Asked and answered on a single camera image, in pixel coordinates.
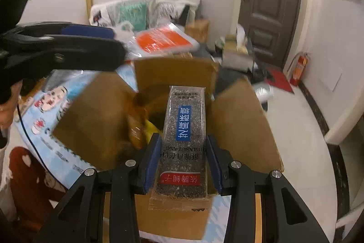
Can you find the person's left hand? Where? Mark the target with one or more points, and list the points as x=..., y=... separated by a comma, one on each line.
x=8, y=113

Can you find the green patterned bag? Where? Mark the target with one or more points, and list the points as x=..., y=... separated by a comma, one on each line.
x=132, y=15

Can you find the orange and clear snack packet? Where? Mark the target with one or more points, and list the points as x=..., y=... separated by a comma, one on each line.
x=162, y=39

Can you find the red fire extinguisher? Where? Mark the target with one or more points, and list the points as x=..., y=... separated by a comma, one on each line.
x=299, y=69

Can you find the silver foil bag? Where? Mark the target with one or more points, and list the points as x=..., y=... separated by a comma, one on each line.
x=263, y=95

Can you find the person's red heart-print clothing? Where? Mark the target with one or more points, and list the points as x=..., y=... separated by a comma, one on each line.
x=31, y=183

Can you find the red door mat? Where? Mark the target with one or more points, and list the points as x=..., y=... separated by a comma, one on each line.
x=280, y=80

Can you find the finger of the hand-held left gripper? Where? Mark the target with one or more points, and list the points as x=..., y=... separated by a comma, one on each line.
x=85, y=52
x=85, y=31

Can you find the dark grey door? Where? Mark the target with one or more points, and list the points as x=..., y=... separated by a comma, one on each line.
x=270, y=4

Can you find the white tote bag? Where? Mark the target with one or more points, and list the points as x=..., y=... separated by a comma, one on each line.
x=170, y=9

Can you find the black sesame bar packet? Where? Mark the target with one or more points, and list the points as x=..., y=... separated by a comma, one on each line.
x=184, y=123

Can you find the wooden frame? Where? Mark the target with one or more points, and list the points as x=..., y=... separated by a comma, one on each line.
x=89, y=2

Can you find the printed blanket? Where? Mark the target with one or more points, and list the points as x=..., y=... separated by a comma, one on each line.
x=48, y=143

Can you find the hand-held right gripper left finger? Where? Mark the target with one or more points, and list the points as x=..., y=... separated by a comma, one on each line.
x=153, y=159

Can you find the white cloth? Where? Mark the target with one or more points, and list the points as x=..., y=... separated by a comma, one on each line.
x=4, y=169

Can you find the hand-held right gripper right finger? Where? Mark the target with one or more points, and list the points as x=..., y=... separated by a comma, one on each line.
x=213, y=164

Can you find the orange-brown snack packet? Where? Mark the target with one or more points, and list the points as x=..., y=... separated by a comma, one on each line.
x=136, y=129

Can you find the small cardboard box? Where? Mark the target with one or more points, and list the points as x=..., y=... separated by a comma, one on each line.
x=197, y=31

